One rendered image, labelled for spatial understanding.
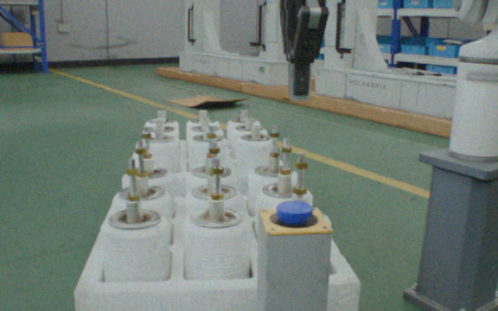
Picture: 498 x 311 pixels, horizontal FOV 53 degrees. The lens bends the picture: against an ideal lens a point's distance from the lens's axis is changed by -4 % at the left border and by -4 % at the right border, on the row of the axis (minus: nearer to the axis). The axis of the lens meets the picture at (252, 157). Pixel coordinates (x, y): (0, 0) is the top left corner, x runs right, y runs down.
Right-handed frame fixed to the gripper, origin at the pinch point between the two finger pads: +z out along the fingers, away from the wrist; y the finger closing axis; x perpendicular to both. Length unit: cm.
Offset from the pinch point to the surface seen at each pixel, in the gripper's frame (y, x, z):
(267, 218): 0.1, -3.0, 14.9
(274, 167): -39.3, 4.1, 20.5
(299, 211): 2.0, 0.1, 13.4
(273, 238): 3.9, -2.9, 15.6
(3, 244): -66, -59, 47
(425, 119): -197, 110, 42
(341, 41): -277, 85, 5
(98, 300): -8.9, -24.0, 29.6
